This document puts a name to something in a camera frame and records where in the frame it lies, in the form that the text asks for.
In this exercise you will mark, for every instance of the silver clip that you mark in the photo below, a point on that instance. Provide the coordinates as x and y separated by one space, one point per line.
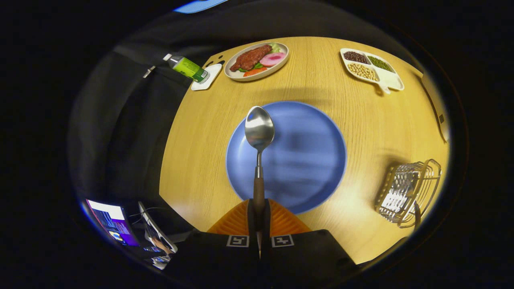
148 72

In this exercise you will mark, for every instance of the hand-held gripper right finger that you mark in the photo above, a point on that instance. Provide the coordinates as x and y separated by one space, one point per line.
266 218

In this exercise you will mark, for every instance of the blue round plate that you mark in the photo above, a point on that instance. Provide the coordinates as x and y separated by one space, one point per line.
305 160

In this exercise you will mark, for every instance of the lit computer monitor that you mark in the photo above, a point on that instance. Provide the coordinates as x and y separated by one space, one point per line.
114 224

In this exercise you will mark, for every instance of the orange carrot slice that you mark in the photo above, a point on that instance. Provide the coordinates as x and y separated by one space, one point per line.
255 72

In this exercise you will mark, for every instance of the green drink bottle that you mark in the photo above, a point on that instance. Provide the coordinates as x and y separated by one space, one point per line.
186 67

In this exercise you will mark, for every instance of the green lettuce leaf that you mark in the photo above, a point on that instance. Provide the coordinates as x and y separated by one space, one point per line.
275 47

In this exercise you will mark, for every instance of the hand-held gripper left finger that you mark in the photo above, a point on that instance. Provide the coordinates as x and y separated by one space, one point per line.
251 218

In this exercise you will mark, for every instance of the white toaster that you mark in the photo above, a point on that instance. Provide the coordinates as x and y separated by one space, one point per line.
439 116

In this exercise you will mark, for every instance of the beige oval food plate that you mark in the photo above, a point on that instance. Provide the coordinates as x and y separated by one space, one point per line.
235 75

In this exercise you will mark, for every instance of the brown steak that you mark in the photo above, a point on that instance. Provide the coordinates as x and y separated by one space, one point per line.
251 58

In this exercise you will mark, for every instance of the white square coaster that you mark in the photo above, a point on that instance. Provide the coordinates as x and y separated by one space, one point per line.
212 76

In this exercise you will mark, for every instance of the white divided bean dish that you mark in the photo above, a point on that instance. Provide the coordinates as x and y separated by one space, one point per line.
391 80

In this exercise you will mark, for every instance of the pink round food slice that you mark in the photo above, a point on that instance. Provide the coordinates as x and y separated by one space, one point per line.
273 59

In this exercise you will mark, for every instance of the open laptop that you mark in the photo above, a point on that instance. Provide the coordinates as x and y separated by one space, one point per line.
154 226

